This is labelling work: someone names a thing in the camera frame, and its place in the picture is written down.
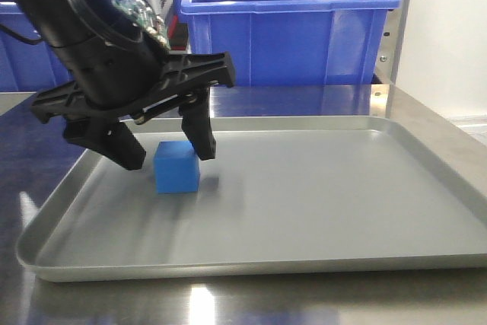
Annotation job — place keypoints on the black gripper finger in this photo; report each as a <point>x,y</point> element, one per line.
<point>196,124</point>
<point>109,138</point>

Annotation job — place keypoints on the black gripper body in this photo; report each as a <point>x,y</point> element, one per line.
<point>113,79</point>

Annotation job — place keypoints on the blue cube block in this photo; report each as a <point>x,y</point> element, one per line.
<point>176,167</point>

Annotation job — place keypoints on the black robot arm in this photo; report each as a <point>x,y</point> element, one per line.
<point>101,18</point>

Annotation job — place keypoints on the green circuit board left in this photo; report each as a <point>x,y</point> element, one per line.
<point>146,15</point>

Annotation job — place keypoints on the blue plastic bin left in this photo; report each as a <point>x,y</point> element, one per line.
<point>26,67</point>

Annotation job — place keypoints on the grey metal tray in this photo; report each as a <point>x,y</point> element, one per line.
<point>284,195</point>

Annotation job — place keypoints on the blue plastic bin right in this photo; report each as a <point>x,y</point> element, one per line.
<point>291,42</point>

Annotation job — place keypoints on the metal shelf upright post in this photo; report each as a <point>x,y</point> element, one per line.
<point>388,57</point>

